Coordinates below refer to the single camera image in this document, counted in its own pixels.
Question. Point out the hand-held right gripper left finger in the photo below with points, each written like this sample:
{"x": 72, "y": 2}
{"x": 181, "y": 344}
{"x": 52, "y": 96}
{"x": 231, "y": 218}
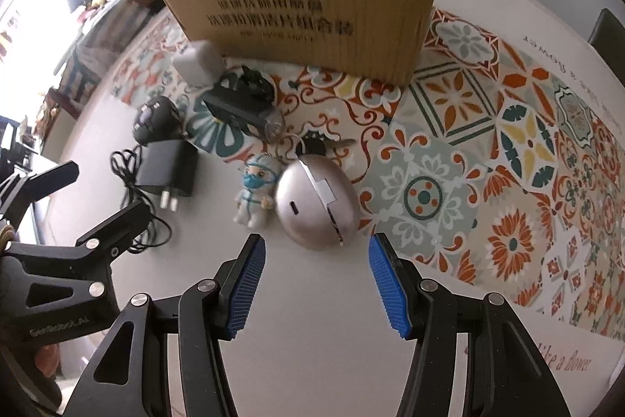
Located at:
{"x": 246, "y": 290}

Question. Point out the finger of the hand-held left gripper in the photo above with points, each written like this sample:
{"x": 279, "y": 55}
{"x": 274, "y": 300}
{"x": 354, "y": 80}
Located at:
{"x": 49, "y": 182}
{"x": 117, "y": 221}

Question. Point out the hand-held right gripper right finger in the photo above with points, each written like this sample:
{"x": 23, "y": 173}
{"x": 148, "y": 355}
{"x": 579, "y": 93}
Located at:
{"x": 390, "y": 290}

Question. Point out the black power adapter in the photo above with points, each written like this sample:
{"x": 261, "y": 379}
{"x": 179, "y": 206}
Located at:
{"x": 168, "y": 168}

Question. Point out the silver egg-shaped device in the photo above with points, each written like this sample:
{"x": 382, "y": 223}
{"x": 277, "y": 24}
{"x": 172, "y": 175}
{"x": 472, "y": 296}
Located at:
{"x": 302, "y": 202}

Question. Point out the black round device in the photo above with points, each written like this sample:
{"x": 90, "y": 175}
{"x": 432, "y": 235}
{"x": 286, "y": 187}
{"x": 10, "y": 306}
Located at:
{"x": 154, "y": 121}

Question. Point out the black key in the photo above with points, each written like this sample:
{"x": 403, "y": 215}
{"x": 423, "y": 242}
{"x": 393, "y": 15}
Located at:
{"x": 315, "y": 147}

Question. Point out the black bike light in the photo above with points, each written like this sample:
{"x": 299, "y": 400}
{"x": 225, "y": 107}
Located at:
{"x": 234, "y": 104}

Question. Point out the white charger case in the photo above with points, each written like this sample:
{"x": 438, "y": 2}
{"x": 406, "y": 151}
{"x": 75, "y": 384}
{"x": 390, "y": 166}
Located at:
{"x": 198, "y": 63}

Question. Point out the person's left hand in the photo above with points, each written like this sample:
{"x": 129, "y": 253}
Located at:
{"x": 46, "y": 356}

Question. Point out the patterned table mat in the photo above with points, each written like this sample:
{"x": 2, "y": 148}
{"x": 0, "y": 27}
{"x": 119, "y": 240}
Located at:
{"x": 439, "y": 192}

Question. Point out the dark grey chair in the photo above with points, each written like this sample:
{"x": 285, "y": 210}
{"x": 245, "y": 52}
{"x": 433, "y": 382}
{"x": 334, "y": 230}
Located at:
{"x": 608, "y": 38}

